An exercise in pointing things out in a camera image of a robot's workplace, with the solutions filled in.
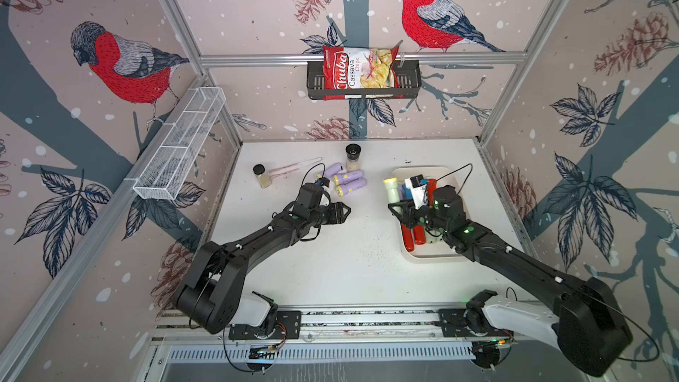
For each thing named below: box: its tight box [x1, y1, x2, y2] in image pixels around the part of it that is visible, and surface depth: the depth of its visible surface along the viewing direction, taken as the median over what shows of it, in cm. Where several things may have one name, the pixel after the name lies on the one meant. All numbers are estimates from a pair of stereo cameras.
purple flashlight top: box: [325, 162, 347, 178], surface depth 112 cm
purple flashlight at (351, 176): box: [338, 169, 364, 185], surface depth 106 cm
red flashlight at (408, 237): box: [401, 224, 416, 253], surface depth 89 cm
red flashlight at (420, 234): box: [412, 224, 427, 245], surface depth 90 cm
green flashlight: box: [382, 176, 401, 205], surface depth 80 cm
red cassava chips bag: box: [322, 45, 405, 101], surface depth 89 cm
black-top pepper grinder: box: [345, 143, 362, 172], surface depth 105 cm
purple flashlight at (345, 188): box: [335, 177, 368, 198], surface depth 105 cm
